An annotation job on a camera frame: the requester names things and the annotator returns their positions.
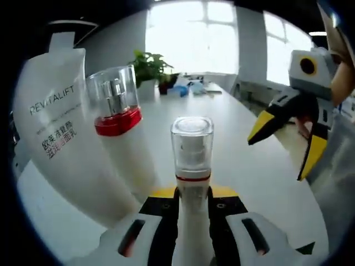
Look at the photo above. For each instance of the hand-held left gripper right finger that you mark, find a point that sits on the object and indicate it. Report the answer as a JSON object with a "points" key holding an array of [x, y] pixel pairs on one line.
{"points": [[224, 227]]}

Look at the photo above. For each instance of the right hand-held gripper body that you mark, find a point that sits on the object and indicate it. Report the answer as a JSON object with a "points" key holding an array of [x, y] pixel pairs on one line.
{"points": [[321, 74]]}

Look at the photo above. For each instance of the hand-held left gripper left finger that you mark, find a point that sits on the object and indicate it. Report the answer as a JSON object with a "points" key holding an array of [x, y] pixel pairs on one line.
{"points": [[161, 227]]}

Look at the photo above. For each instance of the white red-band skincare bottle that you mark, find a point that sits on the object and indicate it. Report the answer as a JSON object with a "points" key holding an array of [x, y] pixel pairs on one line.
{"points": [[124, 155]]}

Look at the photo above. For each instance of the small clear-cap skincare bottle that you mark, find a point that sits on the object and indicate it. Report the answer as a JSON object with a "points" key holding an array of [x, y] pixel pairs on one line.
{"points": [[192, 144]]}

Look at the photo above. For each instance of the large white skincare tube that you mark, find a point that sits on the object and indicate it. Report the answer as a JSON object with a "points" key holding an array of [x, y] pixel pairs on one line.
{"points": [[55, 124]]}

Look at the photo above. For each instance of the person's right hand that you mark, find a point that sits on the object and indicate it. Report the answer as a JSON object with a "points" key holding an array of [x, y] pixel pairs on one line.
{"points": [[305, 124]]}

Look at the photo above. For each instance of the blue plastic object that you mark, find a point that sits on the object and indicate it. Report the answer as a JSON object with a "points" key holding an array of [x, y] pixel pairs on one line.
{"points": [[181, 91]]}

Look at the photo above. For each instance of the bright window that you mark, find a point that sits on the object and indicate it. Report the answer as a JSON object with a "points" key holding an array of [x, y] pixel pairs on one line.
{"points": [[194, 41]]}

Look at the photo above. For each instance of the dark red pot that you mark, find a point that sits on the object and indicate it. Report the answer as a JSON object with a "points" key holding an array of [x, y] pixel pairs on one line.
{"points": [[166, 86]]}

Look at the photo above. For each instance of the potted green plant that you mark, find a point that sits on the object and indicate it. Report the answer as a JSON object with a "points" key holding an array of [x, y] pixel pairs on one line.
{"points": [[149, 66]]}

